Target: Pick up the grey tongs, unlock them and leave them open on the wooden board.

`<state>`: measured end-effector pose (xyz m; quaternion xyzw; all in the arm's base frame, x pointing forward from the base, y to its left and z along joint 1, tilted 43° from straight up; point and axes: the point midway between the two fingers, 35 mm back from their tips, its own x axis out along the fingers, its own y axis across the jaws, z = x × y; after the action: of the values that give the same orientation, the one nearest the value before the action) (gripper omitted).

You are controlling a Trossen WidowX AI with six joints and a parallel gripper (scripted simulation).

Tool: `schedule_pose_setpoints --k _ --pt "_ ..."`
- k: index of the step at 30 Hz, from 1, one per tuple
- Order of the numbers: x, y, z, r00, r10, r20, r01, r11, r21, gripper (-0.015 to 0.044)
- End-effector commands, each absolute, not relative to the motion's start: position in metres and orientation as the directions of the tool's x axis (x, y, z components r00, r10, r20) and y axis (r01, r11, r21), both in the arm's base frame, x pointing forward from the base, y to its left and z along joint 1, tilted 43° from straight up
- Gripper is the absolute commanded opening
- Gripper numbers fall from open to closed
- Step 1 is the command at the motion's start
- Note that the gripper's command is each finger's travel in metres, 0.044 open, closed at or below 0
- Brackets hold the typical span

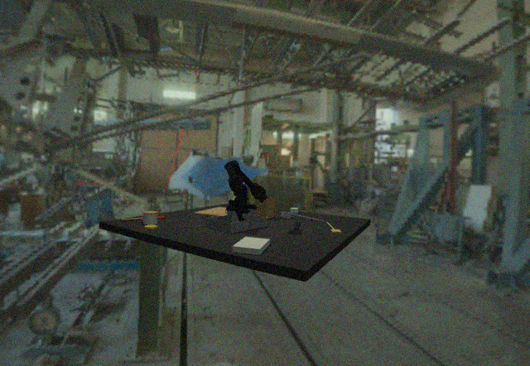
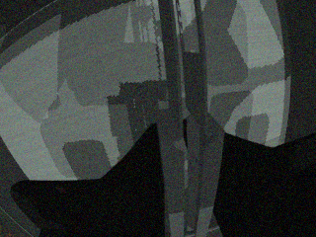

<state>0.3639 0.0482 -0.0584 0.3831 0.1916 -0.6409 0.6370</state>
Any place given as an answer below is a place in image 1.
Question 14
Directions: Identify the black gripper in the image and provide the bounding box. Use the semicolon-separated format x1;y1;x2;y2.
226;196;257;222

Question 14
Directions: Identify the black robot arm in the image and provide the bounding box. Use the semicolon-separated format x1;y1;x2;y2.
224;160;267;206

